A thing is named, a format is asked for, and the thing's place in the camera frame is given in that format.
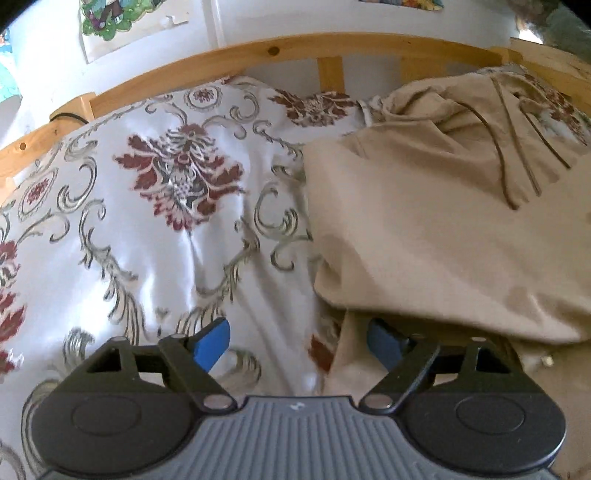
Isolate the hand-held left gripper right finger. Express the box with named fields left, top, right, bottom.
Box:
left=359, top=318, right=546, bottom=412

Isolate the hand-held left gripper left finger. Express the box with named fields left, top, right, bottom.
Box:
left=46, top=318, right=238, bottom=412

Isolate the beige hoodie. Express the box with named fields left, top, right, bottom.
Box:
left=302, top=65, right=591, bottom=480

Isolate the pile of mixed clothes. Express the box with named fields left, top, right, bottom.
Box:
left=507, top=0, right=591, bottom=48

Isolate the white floral bedspread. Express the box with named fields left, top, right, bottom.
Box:
left=0, top=65, right=591, bottom=480

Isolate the wooden bed frame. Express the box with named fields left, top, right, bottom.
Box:
left=0, top=32, right=591, bottom=195

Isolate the green cartoon wall poster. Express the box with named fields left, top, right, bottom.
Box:
left=79, top=0, right=191, bottom=64

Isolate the blue cartoon wall poster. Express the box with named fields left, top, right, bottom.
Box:
left=0, top=28, right=22, bottom=108

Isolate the colourful cartoon wall poster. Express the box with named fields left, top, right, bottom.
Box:
left=358, top=0, right=444, bottom=11

